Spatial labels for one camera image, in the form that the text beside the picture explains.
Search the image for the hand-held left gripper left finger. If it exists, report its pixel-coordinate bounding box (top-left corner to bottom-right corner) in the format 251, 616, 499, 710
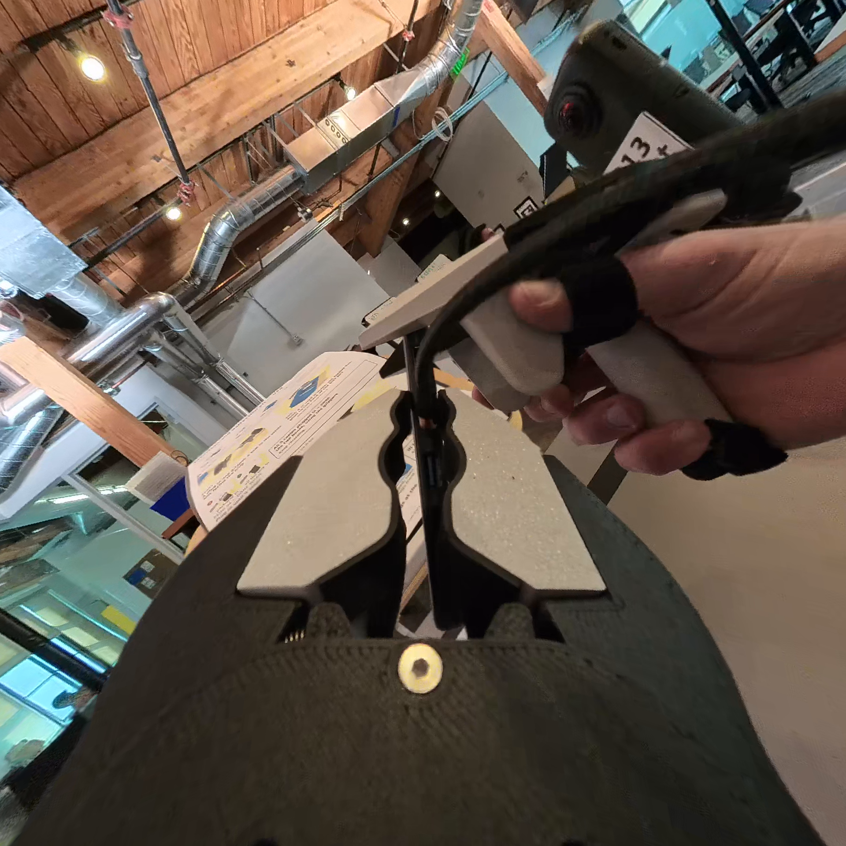
236, 394, 408, 635

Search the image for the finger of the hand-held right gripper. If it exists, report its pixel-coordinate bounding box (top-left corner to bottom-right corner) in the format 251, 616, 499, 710
360, 232, 516, 351

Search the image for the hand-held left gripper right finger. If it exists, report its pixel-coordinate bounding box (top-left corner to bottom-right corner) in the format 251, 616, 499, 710
434, 390, 609, 635

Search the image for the orange usb cable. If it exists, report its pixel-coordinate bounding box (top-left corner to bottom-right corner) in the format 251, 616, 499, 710
404, 86, 846, 622

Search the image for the person's right hand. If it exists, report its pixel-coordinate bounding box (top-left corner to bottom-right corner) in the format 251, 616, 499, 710
509, 219, 846, 477

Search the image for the printed instruction sheet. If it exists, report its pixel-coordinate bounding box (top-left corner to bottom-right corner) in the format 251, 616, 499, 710
186, 351, 397, 530

